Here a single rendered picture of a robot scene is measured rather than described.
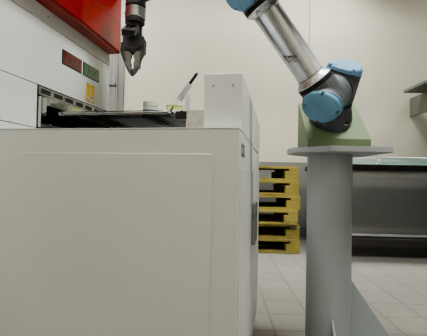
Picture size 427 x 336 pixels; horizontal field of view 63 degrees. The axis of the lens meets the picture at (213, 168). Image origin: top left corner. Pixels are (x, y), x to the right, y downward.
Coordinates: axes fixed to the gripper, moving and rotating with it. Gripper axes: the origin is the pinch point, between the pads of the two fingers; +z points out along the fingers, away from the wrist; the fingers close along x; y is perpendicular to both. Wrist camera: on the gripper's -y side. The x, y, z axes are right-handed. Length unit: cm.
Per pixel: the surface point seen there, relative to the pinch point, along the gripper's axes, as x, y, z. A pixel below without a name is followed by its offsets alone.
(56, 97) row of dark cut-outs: 20.5, -15.1, 13.2
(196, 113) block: -25.4, -24.8, 18.7
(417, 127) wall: -280, 293, -26
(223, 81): -32, -45, 14
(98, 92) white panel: 15.9, 11.6, 5.5
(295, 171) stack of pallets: -111, 202, 33
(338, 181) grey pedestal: -75, -6, 38
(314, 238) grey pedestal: -68, -3, 58
